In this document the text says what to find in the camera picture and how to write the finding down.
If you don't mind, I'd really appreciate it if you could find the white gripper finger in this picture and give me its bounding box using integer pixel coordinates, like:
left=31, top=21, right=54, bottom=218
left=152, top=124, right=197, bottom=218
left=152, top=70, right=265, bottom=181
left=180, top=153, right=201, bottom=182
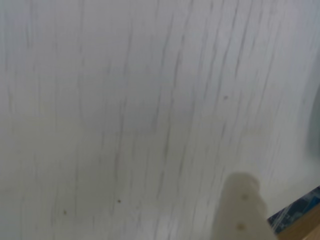
left=210, top=171, right=277, bottom=240

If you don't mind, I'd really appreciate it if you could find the blue patterned mat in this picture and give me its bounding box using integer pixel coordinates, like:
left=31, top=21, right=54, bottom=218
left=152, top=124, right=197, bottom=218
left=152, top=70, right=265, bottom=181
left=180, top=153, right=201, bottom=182
left=266, top=185, right=320, bottom=233

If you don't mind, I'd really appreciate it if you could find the wooden board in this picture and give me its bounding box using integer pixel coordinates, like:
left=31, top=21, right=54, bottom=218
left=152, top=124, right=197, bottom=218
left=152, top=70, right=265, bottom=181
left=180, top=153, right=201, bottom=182
left=274, top=204, right=320, bottom=240

